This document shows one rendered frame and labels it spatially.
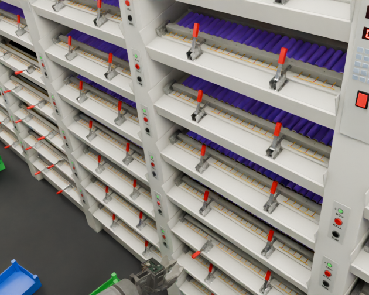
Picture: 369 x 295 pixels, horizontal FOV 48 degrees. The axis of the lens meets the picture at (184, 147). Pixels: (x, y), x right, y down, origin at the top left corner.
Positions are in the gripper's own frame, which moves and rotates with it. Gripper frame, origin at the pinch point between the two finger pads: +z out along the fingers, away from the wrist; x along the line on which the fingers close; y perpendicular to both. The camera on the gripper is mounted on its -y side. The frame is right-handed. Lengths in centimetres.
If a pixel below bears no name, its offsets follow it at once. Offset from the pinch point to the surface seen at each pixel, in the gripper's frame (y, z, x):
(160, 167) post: 28.9, 6.9, 19.3
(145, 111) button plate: 50, 2, 23
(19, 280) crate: -65, -19, 92
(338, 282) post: 27, 7, -50
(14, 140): -37, 27, 192
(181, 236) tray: -1.7, 14.7, 12.4
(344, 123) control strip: 73, -4, -44
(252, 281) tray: -0.9, 16.0, -20.9
